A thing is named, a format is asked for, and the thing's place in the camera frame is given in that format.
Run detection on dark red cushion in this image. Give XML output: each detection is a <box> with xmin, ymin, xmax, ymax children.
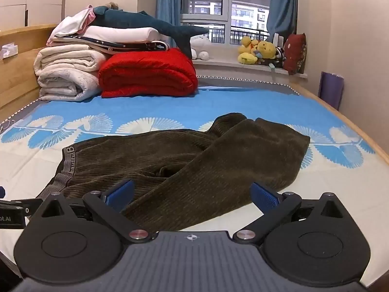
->
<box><xmin>283</xmin><ymin>33</ymin><xmax>307</xmax><ymax>75</ymax></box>

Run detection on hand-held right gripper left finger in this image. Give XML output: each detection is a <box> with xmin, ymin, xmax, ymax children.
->
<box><xmin>38</xmin><ymin>179</ymin><xmax>159</xmax><ymax>244</ymax></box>

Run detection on white seal plush toy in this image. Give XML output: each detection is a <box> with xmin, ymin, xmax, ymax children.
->
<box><xmin>190</xmin><ymin>34</ymin><xmax>212</xmax><ymax>60</ymax></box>

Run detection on white framed window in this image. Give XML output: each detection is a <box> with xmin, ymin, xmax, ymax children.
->
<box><xmin>179</xmin><ymin>0</ymin><xmax>275</xmax><ymax>45</ymax></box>

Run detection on blue white printed bed sheet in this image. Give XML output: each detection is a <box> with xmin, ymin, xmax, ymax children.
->
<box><xmin>0</xmin><ymin>83</ymin><xmax>389</xmax><ymax>283</ymax></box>

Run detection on wooden bed frame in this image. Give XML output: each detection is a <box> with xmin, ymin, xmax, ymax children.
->
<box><xmin>0</xmin><ymin>24</ymin><xmax>389</xmax><ymax>171</ymax></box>

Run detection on white folded blanket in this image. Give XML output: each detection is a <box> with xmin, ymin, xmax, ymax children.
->
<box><xmin>50</xmin><ymin>26</ymin><xmax>160</xmax><ymax>44</ymax></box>

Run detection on yellow bear plush toy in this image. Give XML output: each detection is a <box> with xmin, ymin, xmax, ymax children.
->
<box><xmin>257</xmin><ymin>40</ymin><xmax>284</xmax><ymax>66</ymax></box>

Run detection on dark star print blanket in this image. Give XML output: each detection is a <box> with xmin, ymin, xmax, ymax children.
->
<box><xmin>53</xmin><ymin>35</ymin><xmax>170</xmax><ymax>52</ymax></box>

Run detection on white pink folded cloth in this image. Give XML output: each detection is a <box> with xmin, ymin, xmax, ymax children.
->
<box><xmin>46</xmin><ymin>5</ymin><xmax>96</xmax><ymax>46</ymax></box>

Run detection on dark olive corduroy pants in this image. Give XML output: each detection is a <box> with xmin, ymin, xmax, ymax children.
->
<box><xmin>36</xmin><ymin>112</ymin><xmax>311</xmax><ymax>232</ymax></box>

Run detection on red folded blanket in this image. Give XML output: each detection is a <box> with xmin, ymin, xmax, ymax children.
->
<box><xmin>98</xmin><ymin>48</ymin><xmax>199</xmax><ymax>98</ymax></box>

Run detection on white tissue pack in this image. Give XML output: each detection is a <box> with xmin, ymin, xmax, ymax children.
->
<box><xmin>0</xmin><ymin>42</ymin><xmax>19</xmax><ymax>60</ymax></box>

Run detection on blue shark plush toy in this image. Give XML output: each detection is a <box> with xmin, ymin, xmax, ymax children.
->
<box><xmin>90</xmin><ymin>6</ymin><xmax>210</xmax><ymax>60</ymax></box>

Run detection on blue curtain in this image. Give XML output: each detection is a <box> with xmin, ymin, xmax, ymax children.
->
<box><xmin>266</xmin><ymin>0</ymin><xmax>298</xmax><ymax>41</ymax></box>
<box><xmin>156</xmin><ymin>0</ymin><xmax>183</xmax><ymax>28</ymax></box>

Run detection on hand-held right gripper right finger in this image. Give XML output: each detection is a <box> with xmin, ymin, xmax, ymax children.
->
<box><xmin>232</xmin><ymin>182</ymin><xmax>350</xmax><ymax>245</ymax></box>

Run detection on cream folded quilt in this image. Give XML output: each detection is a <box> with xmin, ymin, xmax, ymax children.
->
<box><xmin>33</xmin><ymin>44</ymin><xmax>107</xmax><ymax>102</ymax></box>

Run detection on white wardrobe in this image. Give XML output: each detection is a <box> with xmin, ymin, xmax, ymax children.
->
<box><xmin>0</xmin><ymin>0</ymin><xmax>68</xmax><ymax>32</ymax></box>

